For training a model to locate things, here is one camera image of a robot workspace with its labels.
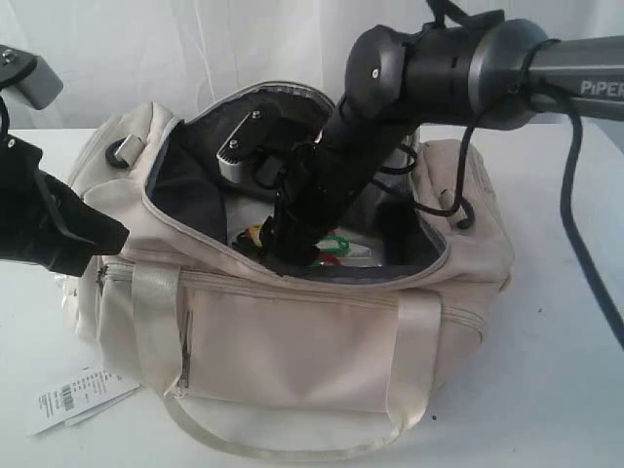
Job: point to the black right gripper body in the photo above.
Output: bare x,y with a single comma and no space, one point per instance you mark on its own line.
324,183

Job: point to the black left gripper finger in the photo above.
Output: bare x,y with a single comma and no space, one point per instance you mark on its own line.
72,232

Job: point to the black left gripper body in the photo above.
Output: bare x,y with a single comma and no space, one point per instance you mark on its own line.
28,231

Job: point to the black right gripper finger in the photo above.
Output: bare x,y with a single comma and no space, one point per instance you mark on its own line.
293,242

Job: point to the colourful key tag bunch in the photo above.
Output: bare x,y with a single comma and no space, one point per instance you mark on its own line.
334,249

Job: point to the cream duffel bag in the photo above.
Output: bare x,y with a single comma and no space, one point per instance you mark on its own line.
182,312

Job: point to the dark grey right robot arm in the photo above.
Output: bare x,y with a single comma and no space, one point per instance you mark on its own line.
495,76

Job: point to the white paper hang tag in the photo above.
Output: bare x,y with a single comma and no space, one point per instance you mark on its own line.
87,390

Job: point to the white backdrop curtain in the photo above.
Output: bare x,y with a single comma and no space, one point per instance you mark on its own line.
114,55

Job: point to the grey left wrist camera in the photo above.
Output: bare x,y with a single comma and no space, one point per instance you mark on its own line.
28,78

